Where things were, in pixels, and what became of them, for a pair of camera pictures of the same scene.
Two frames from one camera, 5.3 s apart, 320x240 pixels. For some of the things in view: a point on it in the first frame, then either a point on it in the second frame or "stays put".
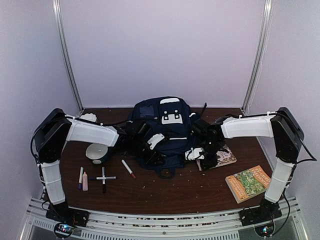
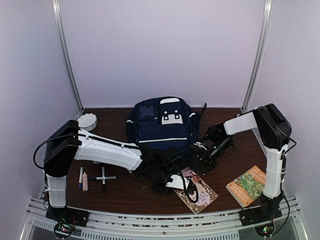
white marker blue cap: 80,178 stays put
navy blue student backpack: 168,121 stays put
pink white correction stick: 85,182 stays put
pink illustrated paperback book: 224,157 → 202,198
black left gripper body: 135,147 → 157,177
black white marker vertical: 104,186 stays put
